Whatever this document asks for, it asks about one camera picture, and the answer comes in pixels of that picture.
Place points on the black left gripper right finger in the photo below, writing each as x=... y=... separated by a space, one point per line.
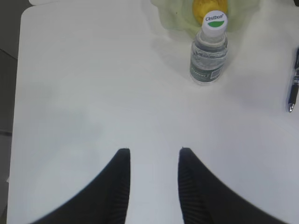
x=204 y=199

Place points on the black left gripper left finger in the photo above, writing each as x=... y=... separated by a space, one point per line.
x=103 y=201

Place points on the black pen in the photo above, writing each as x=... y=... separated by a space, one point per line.
x=295 y=85

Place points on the clear plastic water bottle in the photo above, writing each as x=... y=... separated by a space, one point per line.
x=209 y=48

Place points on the yellow pear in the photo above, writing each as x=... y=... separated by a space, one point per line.
x=201 y=7

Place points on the frosted green wavy plate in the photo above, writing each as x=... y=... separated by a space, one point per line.
x=177 y=14

